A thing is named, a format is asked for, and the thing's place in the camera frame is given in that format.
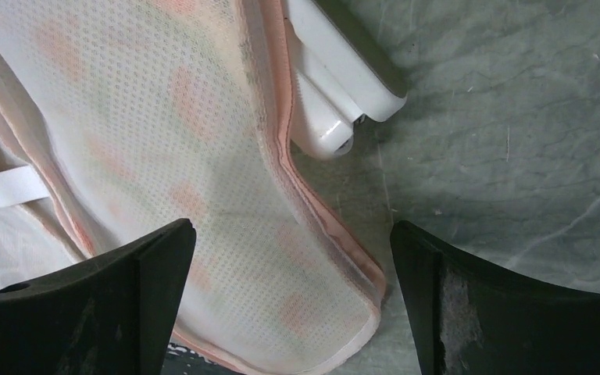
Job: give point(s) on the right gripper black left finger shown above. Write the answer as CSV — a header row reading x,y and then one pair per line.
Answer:
x,y
112,314

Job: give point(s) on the white plastic clip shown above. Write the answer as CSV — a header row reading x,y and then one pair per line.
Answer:
x,y
342,77

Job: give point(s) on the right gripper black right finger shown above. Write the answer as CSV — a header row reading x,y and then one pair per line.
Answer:
x,y
471,316

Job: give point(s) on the pink floral mesh laundry bag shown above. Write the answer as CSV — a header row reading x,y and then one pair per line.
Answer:
x,y
120,117

